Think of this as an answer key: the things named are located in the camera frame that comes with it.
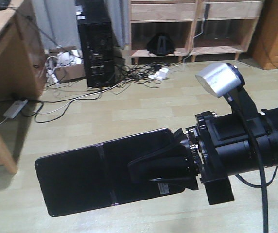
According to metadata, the wooden wardrobe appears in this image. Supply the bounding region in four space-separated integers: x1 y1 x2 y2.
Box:
250 0 278 70

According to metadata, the black camera cable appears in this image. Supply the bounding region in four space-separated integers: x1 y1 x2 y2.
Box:
227 94 278 233

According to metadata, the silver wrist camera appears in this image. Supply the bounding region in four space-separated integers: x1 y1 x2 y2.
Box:
195 62 245 98

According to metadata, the white power strip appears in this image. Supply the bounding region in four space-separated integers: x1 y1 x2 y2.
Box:
148 68 169 81

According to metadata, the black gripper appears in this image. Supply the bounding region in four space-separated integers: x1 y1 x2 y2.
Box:
127 110 267 205

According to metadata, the wooden desk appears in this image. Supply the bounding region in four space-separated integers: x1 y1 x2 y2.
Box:
0 0 47 174

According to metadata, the black folded device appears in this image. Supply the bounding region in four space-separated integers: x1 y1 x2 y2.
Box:
147 33 176 56

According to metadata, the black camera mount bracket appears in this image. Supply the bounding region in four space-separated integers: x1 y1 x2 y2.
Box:
230 86 259 120

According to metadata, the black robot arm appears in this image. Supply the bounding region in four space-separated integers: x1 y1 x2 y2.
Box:
128 108 278 205

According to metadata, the wooden shelf cabinet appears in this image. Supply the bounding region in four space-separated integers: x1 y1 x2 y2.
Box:
128 0 264 64

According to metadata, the cardboard box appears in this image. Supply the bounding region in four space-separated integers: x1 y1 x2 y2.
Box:
45 46 85 85

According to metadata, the black computer tower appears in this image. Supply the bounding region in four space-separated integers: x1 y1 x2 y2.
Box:
75 0 116 88

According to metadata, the tangle of black cables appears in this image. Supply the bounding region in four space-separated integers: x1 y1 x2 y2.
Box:
33 59 186 123

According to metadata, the white power adapter brick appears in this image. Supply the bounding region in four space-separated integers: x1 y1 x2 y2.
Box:
3 99 28 119

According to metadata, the black smartphone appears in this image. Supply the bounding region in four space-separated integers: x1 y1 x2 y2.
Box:
35 128 184 217

